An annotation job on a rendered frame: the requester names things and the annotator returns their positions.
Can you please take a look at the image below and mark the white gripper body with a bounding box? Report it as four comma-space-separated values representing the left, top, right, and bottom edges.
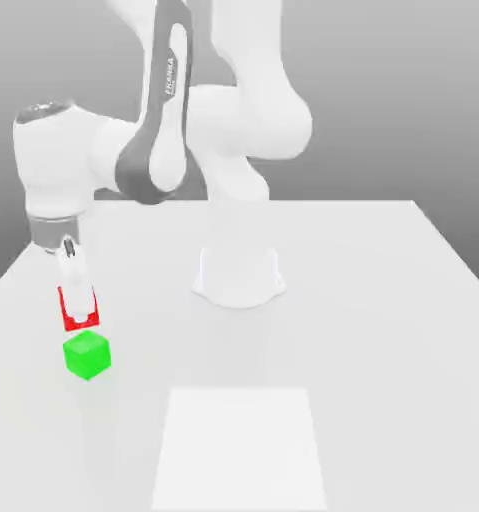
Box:
57, 235, 97, 324

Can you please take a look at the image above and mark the small red cube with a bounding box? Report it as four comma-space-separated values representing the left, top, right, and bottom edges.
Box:
56, 285, 103, 333

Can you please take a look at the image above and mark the small green cube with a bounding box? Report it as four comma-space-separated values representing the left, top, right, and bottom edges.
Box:
62, 329, 113, 382

